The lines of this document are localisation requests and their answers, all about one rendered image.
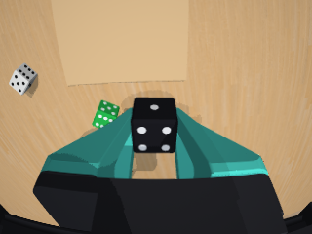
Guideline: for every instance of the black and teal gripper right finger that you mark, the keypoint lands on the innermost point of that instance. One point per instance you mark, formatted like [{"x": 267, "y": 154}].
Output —
[{"x": 210, "y": 154}]

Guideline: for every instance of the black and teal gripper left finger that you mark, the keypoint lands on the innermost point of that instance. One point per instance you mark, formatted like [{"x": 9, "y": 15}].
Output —
[{"x": 97, "y": 153}]

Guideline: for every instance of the green die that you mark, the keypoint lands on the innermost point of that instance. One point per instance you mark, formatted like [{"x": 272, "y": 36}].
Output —
[{"x": 106, "y": 113}]

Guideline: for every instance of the beige flat mat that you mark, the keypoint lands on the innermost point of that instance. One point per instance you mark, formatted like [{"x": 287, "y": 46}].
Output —
[{"x": 108, "y": 41}]

